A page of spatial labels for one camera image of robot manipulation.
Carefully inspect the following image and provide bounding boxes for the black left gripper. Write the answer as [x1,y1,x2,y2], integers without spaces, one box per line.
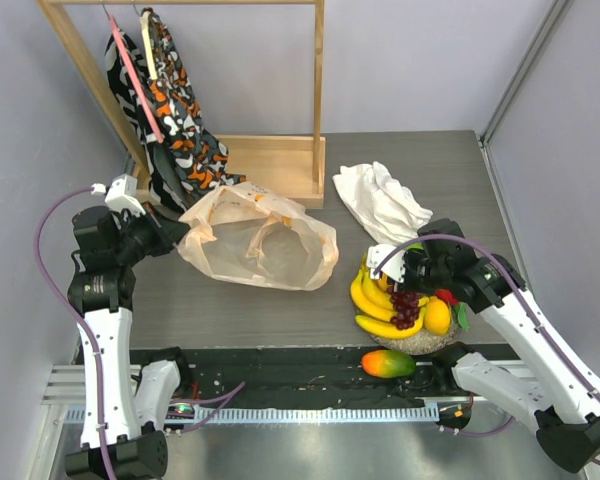
[113,201,189,266]

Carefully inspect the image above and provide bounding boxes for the green fake watermelon ball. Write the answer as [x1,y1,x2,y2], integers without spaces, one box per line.
[406,242,424,251]

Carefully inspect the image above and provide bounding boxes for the yellow fake lemon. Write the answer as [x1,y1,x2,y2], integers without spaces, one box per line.
[423,297,452,336]

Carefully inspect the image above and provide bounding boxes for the dark red fake grapes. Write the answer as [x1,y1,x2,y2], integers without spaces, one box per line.
[389,291,427,330]

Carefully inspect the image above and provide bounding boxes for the yellow fake banana bunch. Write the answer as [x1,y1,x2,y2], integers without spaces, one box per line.
[349,257,429,337]

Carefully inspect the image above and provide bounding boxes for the green fake mango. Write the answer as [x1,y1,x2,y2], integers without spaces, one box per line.
[361,350,416,379]

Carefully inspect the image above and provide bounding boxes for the translucent plastic shopping bag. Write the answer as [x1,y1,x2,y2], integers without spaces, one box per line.
[178,182,339,291]

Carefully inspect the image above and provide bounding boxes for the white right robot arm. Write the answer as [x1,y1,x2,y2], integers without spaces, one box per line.
[386,219,600,473]

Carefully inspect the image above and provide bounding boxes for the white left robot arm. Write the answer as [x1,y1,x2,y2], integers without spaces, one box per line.
[64,203,193,479]

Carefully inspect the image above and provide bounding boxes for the white crumpled cloth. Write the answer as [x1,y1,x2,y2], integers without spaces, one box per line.
[332,161,433,246]

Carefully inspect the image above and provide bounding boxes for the speckled ceramic plate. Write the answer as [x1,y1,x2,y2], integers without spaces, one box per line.
[355,310,461,355]

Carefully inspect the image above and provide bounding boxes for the orange camouflage patterned garment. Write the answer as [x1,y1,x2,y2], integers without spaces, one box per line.
[103,7,247,214]

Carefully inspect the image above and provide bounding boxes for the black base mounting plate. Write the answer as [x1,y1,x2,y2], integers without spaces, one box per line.
[183,347,469,410]

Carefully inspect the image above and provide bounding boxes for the wooden clothes rack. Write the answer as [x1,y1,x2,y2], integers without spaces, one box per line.
[38,1,326,209]

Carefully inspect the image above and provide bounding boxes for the pink clothes hanger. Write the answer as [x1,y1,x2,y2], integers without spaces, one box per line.
[106,13,164,143]

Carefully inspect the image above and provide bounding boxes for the cream clothes hanger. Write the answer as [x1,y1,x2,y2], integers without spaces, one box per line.
[140,9,158,81]

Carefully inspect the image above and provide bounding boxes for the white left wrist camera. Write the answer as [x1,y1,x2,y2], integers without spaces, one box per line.
[90,174,146,217]

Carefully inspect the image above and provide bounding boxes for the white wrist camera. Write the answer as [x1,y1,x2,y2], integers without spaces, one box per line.
[365,244,407,283]
[90,174,146,217]

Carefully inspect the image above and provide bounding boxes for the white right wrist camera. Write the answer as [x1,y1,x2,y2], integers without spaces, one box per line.
[365,244,407,283]

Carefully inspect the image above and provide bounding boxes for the white slotted cable duct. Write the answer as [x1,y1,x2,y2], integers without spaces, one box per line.
[64,402,439,429]

